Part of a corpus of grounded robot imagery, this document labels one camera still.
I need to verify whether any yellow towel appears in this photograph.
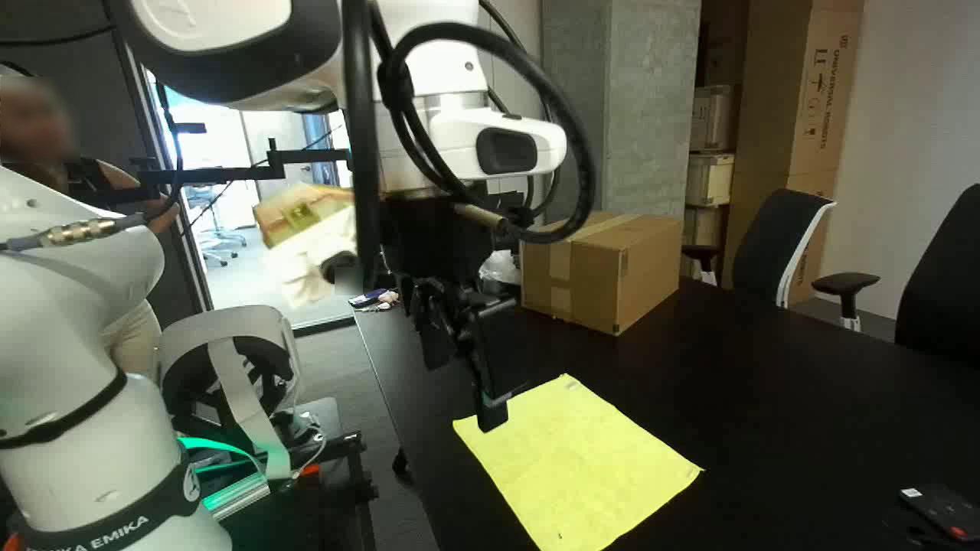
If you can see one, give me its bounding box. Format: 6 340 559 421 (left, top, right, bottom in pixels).
455 372 703 551

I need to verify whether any tall cardboard box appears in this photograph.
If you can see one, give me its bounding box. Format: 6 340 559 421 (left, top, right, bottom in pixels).
722 0 867 291

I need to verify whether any black remote with red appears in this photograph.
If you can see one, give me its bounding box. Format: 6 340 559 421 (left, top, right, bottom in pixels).
901 483 980 544

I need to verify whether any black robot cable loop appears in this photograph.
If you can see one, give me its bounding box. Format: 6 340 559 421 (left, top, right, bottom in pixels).
378 21 597 248

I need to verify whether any black camera stand pole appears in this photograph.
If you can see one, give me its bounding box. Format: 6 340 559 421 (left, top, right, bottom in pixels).
344 0 379 291

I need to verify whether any cardboard box on table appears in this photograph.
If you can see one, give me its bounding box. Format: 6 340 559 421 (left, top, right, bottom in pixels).
522 212 682 337

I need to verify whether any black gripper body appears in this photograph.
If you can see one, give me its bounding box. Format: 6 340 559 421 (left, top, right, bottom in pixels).
382 199 495 370

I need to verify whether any black white office chair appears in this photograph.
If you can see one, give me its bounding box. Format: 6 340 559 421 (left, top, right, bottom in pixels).
733 189 876 331

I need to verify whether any black chair far right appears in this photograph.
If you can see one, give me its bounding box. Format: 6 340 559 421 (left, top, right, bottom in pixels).
896 184 980 363

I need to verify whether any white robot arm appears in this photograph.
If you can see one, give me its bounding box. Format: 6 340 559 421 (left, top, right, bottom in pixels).
0 0 572 551

